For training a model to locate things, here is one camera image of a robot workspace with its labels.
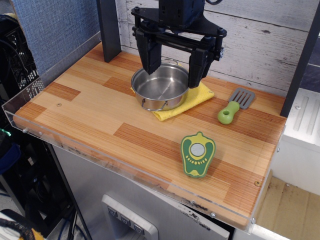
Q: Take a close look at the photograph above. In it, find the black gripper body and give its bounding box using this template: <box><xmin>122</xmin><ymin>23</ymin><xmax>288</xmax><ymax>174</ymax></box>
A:
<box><xmin>131</xmin><ymin>0</ymin><xmax>227</xmax><ymax>61</ymax></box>

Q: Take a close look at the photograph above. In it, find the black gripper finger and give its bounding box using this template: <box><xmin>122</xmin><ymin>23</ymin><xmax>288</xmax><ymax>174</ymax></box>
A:
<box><xmin>188</xmin><ymin>48</ymin><xmax>212</xmax><ymax>89</ymax></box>
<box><xmin>135</xmin><ymin>28</ymin><xmax>162</xmax><ymax>75</ymax></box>

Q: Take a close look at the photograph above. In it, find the green handled grey spatula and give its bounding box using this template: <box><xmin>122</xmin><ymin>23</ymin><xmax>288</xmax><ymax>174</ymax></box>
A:
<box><xmin>217</xmin><ymin>87</ymin><xmax>256</xmax><ymax>125</ymax></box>

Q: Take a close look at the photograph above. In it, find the yellow cloth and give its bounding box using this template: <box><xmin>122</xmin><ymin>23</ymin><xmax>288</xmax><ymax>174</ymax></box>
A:
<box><xmin>130</xmin><ymin>62</ymin><xmax>215</xmax><ymax>122</ymax></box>

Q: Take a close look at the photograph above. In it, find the stainless steel pot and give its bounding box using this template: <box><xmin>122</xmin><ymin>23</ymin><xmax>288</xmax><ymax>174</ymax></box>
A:
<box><xmin>131</xmin><ymin>61</ymin><xmax>189</xmax><ymax>112</ymax></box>

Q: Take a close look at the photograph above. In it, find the green toy pepper half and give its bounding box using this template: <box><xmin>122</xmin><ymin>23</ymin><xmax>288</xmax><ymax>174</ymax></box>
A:
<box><xmin>180</xmin><ymin>131</ymin><xmax>216</xmax><ymax>178</ymax></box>

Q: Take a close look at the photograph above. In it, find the black plastic crate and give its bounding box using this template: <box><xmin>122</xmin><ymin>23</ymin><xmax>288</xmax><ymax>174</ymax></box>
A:
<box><xmin>0</xmin><ymin>13</ymin><xmax>39</xmax><ymax>90</ymax></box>

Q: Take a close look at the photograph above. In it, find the clear acrylic table guard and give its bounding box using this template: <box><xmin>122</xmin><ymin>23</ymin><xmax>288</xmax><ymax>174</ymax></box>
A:
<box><xmin>3</xmin><ymin>44</ymin><xmax>286</xmax><ymax>231</ymax></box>

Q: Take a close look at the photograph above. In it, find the grey button panel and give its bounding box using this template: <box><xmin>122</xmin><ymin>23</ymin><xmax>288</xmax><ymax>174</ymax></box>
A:
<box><xmin>101</xmin><ymin>194</ymin><xmax>159</xmax><ymax>240</ymax></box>

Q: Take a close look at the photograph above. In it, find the dark grey left post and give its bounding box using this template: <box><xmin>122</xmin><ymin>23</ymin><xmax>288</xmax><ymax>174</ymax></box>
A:
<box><xmin>96</xmin><ymin>0</ymin><xmax>122</xmax><ymax>63</ymax></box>

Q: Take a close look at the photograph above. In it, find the dark grey post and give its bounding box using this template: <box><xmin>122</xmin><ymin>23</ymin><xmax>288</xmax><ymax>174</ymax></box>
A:
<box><xmin>280</xmin><ymin>4</ymin><xmax>320</xmax><ymax>118</ymax></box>
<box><xmin>96</xmin><ymin>0</ymin><xmax>122</xmax><ymax>63</ymax></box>

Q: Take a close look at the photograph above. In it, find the dark grey right post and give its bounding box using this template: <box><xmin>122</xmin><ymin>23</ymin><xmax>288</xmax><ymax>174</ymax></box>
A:
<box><xmin>280</xmin><ymin>4</ymin><xmax>320</xmax><ymax>118</ymax></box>

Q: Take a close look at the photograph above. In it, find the white aluminium rail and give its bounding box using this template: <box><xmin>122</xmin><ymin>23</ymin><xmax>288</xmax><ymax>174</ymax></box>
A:
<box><xmin>284</xmin><ymin>88</ymin><xmax>320</xmax><ymax>147</ymax></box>

